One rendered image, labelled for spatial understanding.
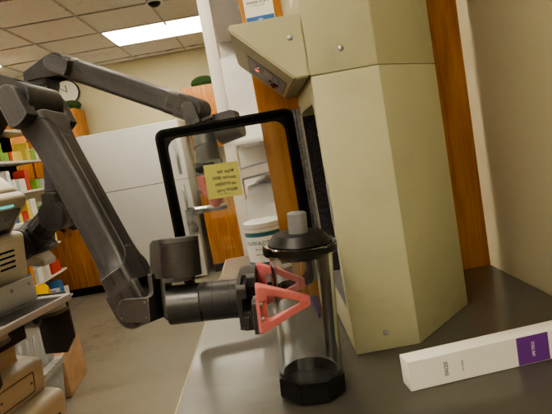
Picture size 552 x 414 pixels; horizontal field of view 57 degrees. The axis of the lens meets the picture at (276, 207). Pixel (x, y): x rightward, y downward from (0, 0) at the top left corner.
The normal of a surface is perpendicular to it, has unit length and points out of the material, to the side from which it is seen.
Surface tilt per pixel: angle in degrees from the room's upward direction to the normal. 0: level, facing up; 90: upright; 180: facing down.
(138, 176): 90
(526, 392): 0
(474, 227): 90
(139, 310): 82
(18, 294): 90
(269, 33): 90
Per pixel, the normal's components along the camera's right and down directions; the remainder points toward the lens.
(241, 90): -0.44, 0.36
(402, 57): 0.72, -0.04
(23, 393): 0.97, 0.00
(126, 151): 0.03, 0.11
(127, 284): -0.35, 0.03
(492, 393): -0.18, -0.98
